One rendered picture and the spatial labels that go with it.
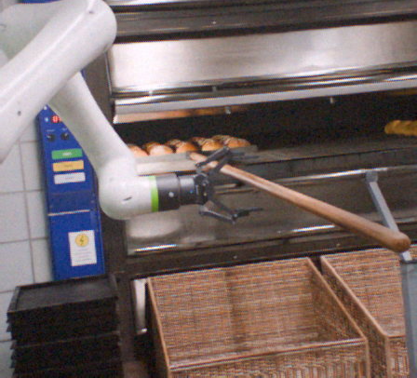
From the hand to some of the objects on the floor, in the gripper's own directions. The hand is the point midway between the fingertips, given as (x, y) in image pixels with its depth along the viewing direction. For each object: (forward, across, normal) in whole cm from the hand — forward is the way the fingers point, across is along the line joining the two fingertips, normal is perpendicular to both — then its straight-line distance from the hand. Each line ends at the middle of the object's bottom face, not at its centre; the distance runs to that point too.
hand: (255, 182), depth 184 cm
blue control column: (-46, +119, -147) cm, 195 cm away
